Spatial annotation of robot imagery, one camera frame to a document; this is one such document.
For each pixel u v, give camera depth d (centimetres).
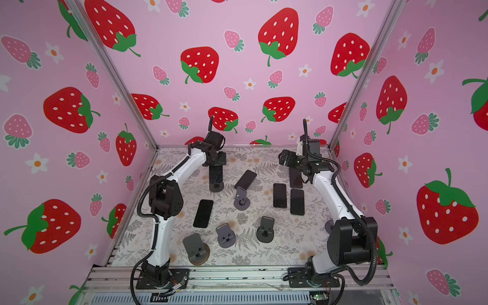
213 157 76
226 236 80
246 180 105
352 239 43
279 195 99
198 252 75
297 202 96
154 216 59
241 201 91
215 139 80
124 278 75
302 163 70
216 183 101
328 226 89
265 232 82
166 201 58
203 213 93
